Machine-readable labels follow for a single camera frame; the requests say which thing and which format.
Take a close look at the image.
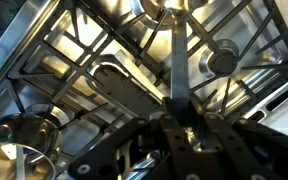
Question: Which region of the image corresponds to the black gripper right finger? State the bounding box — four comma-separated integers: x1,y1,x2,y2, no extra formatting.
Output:
187,98,288,180

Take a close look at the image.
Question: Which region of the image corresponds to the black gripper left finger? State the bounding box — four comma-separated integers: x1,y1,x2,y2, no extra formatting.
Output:
67,98,202,180

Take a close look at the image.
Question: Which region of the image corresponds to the wide handled silver serving spoon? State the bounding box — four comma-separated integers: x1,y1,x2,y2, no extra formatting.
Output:
148,0,205,103

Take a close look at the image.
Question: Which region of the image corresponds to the silver pot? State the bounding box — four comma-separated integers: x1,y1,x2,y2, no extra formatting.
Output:
0,113,64,180

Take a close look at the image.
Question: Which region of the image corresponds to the stainless steel gas range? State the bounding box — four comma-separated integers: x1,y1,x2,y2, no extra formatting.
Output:
0,0,288,180

